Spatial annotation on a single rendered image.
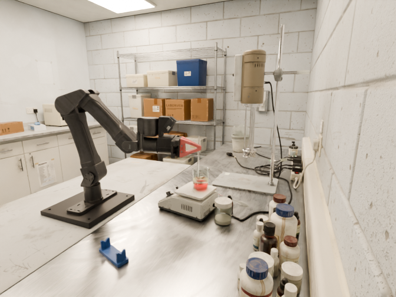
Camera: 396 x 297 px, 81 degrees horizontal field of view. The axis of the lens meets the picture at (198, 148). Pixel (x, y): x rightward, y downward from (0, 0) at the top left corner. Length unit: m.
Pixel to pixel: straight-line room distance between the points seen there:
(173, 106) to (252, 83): 2.18
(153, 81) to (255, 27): 1.43
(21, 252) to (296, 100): 2.89
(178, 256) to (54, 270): 0.31
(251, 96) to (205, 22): 2.48
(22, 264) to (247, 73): 1.00
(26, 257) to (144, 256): 0.32
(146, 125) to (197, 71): 2.27
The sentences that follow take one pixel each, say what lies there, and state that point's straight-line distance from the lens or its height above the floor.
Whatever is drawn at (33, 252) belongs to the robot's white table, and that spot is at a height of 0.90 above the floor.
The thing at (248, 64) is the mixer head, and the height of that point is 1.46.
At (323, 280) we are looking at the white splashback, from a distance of 0.54.
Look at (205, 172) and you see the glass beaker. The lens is 0.85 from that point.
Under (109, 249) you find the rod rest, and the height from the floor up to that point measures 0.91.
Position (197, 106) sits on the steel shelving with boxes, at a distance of 3.00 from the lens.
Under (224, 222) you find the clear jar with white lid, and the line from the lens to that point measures 0.82.
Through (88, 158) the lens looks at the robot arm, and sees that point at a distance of 0.94.
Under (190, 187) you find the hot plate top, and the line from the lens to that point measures 0.90.
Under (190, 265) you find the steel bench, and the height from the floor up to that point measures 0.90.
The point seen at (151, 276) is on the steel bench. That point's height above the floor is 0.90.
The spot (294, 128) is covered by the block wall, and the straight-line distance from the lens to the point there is 3.15.
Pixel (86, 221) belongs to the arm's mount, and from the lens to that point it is 0.89.
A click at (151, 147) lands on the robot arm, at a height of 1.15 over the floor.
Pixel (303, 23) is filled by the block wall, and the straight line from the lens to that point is 3.22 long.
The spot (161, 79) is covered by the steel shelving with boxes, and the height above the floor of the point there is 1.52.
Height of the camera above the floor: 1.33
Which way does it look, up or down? 13 degrees down
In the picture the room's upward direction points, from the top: straight up
